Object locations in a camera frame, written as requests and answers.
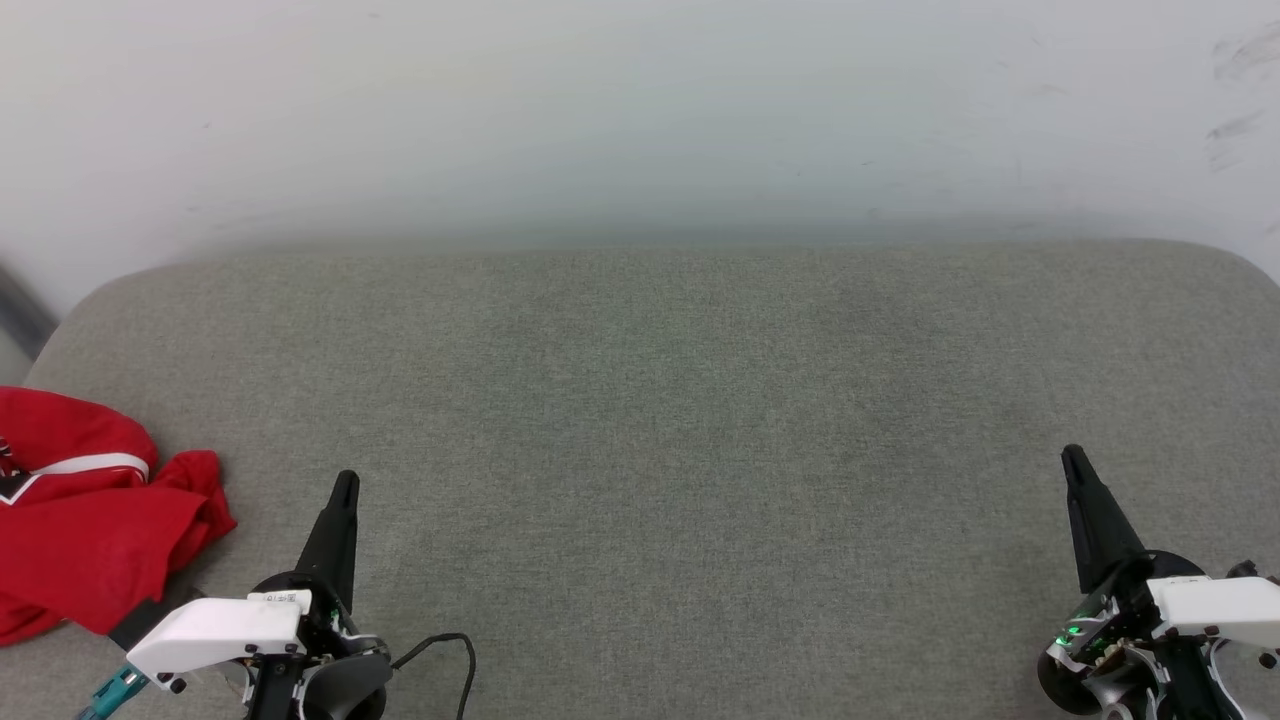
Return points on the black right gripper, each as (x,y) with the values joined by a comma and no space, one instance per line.
(1100,655)

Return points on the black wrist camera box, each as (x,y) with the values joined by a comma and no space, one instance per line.
(1245,570)
(150,617)

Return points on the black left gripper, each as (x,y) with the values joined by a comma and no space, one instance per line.
(328,625)

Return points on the grey fabric sofa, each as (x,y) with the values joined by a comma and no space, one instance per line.
(640,450)

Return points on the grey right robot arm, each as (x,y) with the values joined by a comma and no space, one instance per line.
(1250,695)

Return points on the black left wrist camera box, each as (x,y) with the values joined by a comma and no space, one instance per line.
(150,617)

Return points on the white left camera mount bracket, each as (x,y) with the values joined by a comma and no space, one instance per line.
(215,632)

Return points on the red basketball jersey number 23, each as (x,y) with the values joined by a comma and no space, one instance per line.
(90,540)

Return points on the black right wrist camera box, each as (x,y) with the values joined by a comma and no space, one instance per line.
(1245,570)

